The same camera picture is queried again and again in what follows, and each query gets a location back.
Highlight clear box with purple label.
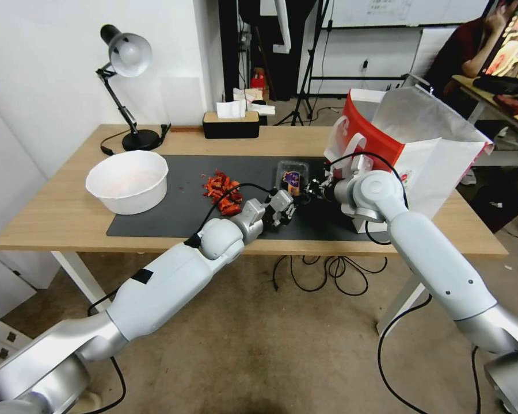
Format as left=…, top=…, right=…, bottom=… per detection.
left=276, top=160, right=310, bottom=197

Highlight black tissue box wooden lid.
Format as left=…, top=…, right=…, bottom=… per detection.
left=201, top=110, right=261, bottom=140

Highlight white and red delivery bag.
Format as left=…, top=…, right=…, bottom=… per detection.
left=322, top=86, right=494, bottom=235

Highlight red box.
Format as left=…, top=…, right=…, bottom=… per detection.
left=250, top=72, right=271, bottom=102

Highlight white round takeout bowl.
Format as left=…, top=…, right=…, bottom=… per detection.
left=85, top=150, right=170, bottom=216

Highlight black floor bag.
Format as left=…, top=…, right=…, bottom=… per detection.
left=469, top=174, right=518, bottom=235

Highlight red chili pepper pile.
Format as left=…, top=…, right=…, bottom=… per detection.
left=201, top=170, right=244, bottom=216

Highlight black table mat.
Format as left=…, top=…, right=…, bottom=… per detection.
left=106, top=155, right=388, bottom=242

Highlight white paper packages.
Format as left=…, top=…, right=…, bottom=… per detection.
left=233, top=87, right=277, bottom=117

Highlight black tripod stand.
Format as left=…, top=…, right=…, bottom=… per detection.
left=273, top=0, right=342, bottom=127

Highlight white tissue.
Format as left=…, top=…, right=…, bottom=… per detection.
left=216, top=101, right=247, bottom=120

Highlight white angled pipe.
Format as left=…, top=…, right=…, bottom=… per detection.
left=272, top=0, right=292, bottom=55

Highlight person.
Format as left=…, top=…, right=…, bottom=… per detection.
left=424, top=0, right=518, bottom=97

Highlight white whiteboard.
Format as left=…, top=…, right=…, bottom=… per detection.
left=322, top=0, right=492, bottom=30

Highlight wooden side desk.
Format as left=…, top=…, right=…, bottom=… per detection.
left=451, top=74, right=518, bottom=152

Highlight wooden table with white legs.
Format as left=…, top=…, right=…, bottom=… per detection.
left=0, top=124, right=509, bottom=338

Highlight black desk lamp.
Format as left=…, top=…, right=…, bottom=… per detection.
left=95, top=24, right=165, bottom=152

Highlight colourful monitor screen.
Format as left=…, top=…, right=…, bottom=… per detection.
left=482, top=0, right=518, bottom=81

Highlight white cabinet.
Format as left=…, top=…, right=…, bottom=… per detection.
left=0, top=93, right=62, bottom=377

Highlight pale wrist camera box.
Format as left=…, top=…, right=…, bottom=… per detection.
left=271, top=189, right=295, bottom=212

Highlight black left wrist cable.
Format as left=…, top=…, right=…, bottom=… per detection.
left=186, top=182, right=272, bottom=247

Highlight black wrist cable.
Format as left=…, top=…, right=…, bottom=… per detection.
left=326, top=151, right=410, bottom=246
left=186, top=182, right=272, bottom=247

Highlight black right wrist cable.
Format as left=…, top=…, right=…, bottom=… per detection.
left=326, top=151, right=410, bottom=246

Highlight black floor cable tangle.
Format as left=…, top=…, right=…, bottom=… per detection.
left=272, top=255, right=389, bottom=297

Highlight black lamp power cord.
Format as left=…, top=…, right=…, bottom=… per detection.
left=100, top=124, right=172, bottom=156

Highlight black right shoulder cable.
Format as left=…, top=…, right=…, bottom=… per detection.
left=377, top=296, right=480, bottom=414

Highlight black shoulder cable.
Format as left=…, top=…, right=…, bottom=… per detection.
left=87, top=292, right=127, bottom=414
left=377, top=296, right=480, bottom=414

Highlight black left shoulder cable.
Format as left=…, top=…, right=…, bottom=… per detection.
left=87, top=292, right=127, bottom=414

